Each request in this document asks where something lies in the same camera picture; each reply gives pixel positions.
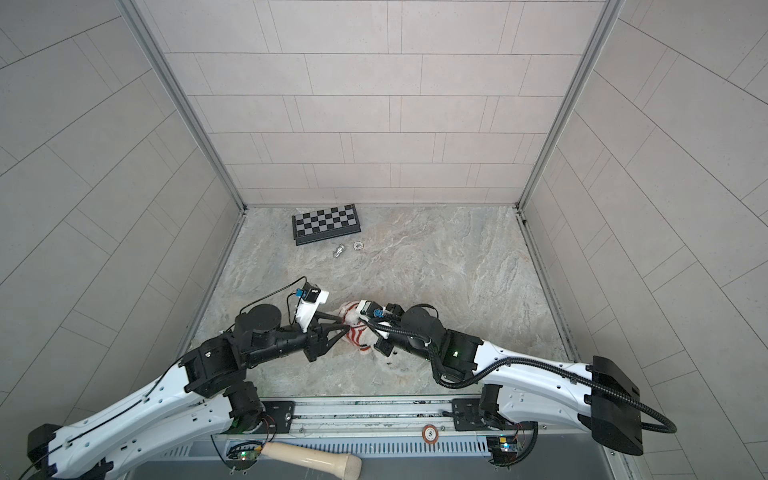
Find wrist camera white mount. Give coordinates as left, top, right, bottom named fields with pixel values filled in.
left=357, top=300, right=405, bottom=322
left=294, top=282, right=329, bottom=333

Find right green circuit board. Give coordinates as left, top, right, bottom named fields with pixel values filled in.
left=486, top=436, right=519, bottom=467

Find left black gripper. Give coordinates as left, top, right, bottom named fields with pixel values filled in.
left=245, top=313, right=351, bottom=368

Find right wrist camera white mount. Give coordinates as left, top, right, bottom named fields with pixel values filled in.
left=357, top=300, right=405, bottom=322

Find round red white sticker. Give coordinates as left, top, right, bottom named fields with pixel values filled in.
left=422, top=424, right=439, bottom=445

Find red white striped knit sweater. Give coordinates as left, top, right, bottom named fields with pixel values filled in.
left=339, top=301, right=378, bottom=354

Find green circuit board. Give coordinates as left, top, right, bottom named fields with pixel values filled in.
left=486, top=436, right=519, bottom=467
left=227, top=441, right=263, bottom=470

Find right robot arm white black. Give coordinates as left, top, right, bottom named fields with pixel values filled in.
left=358, top=302, right=677, bottom=456

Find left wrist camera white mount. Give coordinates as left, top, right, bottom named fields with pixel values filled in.
left=294, top=282, right=329, bottom=333

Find left green circuit board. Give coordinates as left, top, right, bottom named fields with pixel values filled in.
left=227, top=441, right=263, bottom=470

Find folded black white chessboard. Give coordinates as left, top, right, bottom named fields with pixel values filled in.
left=292, top=204, right=361, bottom=246

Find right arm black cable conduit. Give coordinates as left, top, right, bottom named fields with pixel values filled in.
left=365, top=317, right=678, bottom=434

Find beige wooden handle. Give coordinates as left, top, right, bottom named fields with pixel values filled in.
left=261, top=442, right=362, bottom=480

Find white teddy bear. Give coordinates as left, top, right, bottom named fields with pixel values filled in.
left=338, top=300, right=390, bottom=355

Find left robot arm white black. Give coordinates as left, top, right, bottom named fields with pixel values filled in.
left=23, top=304, right=349, bottom=479

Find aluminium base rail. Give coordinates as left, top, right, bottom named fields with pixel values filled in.
left=119, top=392, right=619, bottom=442

